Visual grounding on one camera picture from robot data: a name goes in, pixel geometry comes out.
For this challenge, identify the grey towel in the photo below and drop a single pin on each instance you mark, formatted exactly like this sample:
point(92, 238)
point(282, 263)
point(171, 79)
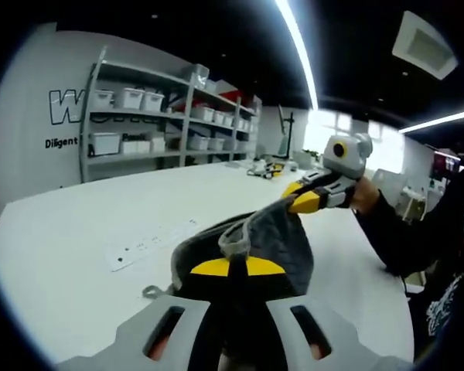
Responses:
point(270, 239)

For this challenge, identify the person's right hand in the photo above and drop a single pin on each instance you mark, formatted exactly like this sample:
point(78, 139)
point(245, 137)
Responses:
point(365, 195)

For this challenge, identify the spare gripper with yellow tips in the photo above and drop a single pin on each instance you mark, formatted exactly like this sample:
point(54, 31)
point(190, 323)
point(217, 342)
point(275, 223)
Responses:
point(268, 172)

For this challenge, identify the white office chair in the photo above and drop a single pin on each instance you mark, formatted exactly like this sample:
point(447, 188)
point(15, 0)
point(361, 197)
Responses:
point(410, 205)

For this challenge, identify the red display screen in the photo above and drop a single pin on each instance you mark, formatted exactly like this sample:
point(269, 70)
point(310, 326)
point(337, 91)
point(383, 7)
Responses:
point(444, 162)

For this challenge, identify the ceiling light strip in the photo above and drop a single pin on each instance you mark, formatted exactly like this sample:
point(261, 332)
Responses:
point(299, 50)
point(441, 120)

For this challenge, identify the white dotted strip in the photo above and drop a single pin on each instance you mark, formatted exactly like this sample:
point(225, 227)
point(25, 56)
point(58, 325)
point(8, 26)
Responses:
point(139, 251)

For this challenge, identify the grey metal shelf unit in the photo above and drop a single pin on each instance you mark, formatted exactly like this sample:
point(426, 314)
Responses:
point(139, 114)
point(238, 116)

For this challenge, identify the ceiling air vent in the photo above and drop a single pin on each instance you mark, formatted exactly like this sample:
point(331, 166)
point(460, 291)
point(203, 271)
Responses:
point(425, 44)

